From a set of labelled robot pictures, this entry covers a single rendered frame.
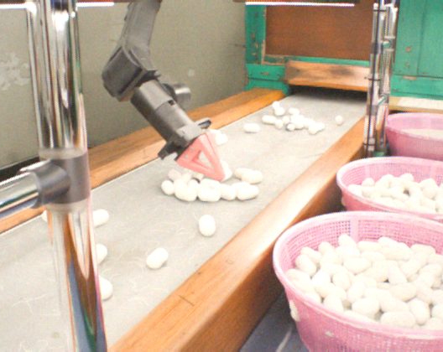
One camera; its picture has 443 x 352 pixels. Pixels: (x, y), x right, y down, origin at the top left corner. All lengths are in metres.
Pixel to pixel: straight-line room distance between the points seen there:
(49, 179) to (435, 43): 1.40
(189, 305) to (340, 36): 1.23
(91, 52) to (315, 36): 1.94
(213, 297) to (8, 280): 0.25
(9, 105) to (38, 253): 2.51
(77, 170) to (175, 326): 0.25
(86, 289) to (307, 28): 1.43
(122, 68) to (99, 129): 2.49
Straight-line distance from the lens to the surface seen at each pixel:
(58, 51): 0.22
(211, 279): 0.52
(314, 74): 1.56
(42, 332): 0.52
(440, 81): 1.55
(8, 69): 3.12
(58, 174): 0.23
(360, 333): 0.49
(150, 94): 0.83
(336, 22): 1.60
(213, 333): 0.49
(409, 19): 1.55
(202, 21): 2.76
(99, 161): 0.91
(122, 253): 0.63
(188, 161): 0.83
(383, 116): 1.16
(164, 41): 2.90
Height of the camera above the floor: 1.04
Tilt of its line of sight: 19 degrees down
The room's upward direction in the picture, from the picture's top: straight up
